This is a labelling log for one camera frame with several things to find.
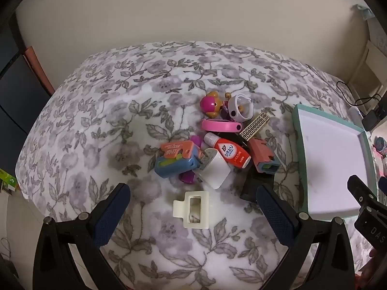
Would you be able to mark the floral grey white blanket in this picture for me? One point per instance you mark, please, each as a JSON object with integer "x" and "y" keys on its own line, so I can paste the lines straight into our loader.
{"x": 121, "y": 102}

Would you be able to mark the red white small bottle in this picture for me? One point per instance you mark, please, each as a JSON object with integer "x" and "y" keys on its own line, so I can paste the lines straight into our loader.
{"x": 231, "y": 154}

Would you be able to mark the white charger plug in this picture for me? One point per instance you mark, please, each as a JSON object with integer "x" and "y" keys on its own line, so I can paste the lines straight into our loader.
{"x": 216, "y": 172}

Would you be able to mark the cream wooden shelf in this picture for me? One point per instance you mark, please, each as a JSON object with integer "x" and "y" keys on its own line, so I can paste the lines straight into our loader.
{"x": 370, "y": 66}

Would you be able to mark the purple comb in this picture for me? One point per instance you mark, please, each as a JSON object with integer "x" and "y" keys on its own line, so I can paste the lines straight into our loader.
{"x": 189, "y": 178}

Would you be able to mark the large blue orange plastic case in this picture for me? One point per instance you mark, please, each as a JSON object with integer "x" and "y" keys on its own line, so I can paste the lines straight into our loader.
{"x": 175, "y": 160}

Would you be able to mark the gold black patterned case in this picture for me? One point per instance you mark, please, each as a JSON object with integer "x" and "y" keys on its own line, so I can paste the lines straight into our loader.
{"x": 255, "y": 125}

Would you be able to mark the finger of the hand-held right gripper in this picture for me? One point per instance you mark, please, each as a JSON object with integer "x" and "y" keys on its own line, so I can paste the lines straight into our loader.
{"x": 361, "y": 191}

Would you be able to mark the pink oblong case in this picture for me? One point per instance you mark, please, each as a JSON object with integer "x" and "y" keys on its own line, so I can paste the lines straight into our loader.
{"x": 220, "y": 126}

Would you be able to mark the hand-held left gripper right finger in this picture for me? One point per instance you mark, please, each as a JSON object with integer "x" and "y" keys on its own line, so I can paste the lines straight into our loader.
{"x": 275, "y": 214}

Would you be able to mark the round patterned tin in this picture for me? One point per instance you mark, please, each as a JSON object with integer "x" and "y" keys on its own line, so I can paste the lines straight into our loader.
{"x": 381, "y": 146}

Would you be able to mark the pink orange toy bear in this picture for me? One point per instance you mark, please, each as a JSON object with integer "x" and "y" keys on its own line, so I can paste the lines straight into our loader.
{"x": 210, "y": 104}

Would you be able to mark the green packet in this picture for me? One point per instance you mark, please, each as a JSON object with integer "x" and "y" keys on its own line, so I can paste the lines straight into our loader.
{"x": 7, "y": 181}

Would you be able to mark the black square box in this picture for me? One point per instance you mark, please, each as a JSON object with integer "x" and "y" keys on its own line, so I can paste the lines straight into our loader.
{"x": 251, "y": 187}

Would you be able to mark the dark cabinet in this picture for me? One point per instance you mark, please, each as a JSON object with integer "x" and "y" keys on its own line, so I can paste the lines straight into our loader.
{"x": 15, "y": 81}

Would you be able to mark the small salmon blue plastic case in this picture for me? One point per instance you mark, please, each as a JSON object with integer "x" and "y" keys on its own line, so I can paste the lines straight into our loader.
{"x": 263, "y": 154}

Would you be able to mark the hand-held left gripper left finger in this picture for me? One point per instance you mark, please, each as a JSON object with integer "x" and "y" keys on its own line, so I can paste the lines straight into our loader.
{"x": 112, "y": 211}

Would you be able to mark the black power adapter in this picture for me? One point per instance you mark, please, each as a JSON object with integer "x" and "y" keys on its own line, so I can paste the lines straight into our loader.
{"x": 371, "y": 120}

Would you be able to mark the teal white shallow box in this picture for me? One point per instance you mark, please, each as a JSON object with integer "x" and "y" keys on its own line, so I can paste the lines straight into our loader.
{"x": 329, "y": 163}

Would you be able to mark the person's right hand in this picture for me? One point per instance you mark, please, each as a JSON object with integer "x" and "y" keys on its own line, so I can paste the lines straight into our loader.
{"x": 376, "y": 267}

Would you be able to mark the white round plastic toy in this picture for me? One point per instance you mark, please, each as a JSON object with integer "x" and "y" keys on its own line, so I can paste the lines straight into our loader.
{"x": 240, "y": 107}

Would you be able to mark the cream hair claw clip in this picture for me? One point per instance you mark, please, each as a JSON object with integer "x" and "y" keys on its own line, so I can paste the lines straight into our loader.
{"x": 181, "y": 211}

